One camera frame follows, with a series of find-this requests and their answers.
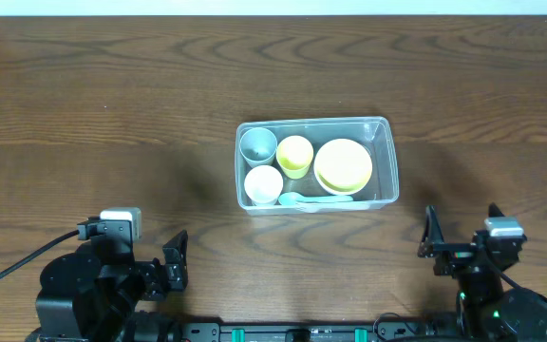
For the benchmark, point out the clear plastic container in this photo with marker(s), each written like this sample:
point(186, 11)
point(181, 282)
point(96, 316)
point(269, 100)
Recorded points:
point(374, 133)

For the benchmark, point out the yellow plastic bowl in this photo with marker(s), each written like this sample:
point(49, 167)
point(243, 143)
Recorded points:
point(343, 163)

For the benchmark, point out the grey plastic cup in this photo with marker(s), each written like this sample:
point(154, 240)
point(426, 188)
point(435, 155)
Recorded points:
point(258, 146)

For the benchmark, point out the white plastic bowl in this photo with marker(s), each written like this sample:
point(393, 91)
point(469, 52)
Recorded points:
point(338, 191)

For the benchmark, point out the pink white plastic fork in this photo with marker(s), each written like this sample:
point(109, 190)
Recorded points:
point(333, 207)

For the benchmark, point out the yellow plastic cup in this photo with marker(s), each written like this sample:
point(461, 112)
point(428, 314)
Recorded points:
point(294, 155)

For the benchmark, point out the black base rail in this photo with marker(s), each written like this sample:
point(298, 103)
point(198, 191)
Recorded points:
point(388, 329)

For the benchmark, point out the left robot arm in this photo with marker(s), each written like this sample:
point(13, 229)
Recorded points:
point(92, 293)

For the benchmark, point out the mint green plastic spoon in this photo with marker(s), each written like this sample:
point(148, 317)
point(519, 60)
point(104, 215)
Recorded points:
point(294, 198)

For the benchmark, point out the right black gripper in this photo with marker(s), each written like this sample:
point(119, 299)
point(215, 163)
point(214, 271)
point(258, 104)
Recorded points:
point(460, 254)

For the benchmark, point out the white plastic cup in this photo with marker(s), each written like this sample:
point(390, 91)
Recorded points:
point(263, 185)

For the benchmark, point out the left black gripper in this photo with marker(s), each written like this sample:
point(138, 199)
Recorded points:
point(158, 272)

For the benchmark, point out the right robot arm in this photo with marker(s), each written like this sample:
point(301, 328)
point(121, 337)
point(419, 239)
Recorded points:
point(487, 310)

